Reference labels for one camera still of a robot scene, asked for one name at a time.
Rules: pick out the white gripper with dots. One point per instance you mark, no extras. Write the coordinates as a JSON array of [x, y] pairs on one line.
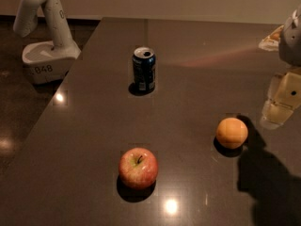
[[291, 46]]

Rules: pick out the blue pepsi can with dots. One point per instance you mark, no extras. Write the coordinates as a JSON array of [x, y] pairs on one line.
[[144, 61]]

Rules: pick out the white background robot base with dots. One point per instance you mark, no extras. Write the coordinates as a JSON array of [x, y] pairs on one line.
[[45, 63]]

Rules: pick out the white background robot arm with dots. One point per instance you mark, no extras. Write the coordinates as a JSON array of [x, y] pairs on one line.
[[26, 22]]

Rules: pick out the red apple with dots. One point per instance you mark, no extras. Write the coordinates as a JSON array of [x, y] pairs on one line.
[[138, 168]]

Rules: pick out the orange fruit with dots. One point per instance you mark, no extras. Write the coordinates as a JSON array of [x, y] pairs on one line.
[[231, 133]]

